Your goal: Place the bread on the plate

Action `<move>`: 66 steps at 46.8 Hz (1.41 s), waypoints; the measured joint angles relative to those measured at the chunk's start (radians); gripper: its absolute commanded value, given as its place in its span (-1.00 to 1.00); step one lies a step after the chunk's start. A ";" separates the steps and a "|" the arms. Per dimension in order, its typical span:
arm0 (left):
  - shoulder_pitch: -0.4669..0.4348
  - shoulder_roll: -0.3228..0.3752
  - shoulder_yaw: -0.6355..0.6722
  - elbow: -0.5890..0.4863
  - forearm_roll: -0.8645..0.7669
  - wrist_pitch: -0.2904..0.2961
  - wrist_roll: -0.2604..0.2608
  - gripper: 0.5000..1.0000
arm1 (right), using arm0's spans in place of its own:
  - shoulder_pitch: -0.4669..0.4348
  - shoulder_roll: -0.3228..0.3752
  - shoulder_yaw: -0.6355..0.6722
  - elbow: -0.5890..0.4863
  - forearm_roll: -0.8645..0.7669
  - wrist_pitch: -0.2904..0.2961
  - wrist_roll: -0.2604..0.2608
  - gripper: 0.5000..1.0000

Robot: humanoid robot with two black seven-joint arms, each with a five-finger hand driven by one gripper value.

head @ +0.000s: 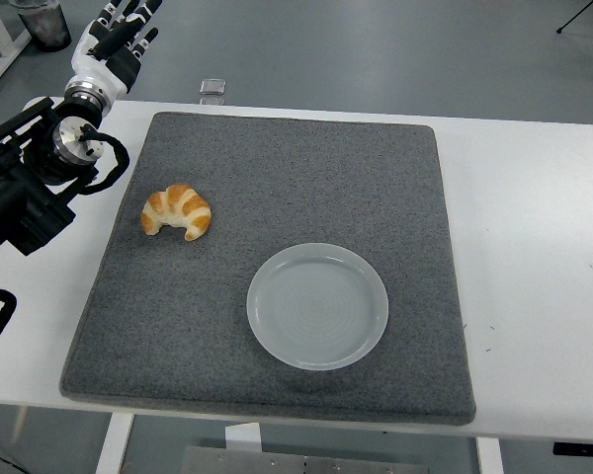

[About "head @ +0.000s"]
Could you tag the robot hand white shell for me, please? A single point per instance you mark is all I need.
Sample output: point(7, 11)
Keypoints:
point(86, 61)

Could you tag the golden croissant bread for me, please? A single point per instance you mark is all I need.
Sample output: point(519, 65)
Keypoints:
point(178, 207)

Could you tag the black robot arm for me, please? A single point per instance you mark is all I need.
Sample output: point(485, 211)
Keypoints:
point(10, 197)

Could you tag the pale grey round plate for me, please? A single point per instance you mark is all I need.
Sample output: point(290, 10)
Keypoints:
point(318, 308)

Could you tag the black trash bin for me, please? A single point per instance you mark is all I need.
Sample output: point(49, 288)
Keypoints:
point(47, 27)

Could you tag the grey felt mat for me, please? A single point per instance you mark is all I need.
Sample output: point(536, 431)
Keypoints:
point(286, 178)

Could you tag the white table leg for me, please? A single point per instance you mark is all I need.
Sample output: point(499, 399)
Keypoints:
point(490, 456)
point(114, 444)

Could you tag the white paper label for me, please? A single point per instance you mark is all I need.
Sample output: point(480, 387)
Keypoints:
point(243, 437)

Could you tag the black tripod leg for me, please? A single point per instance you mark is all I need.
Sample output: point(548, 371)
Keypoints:
point(575, 17)

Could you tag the black table control box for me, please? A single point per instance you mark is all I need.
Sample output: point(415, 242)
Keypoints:
point(583, 449)

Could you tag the white table frame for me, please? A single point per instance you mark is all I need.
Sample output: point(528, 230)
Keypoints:
point(2, 54)

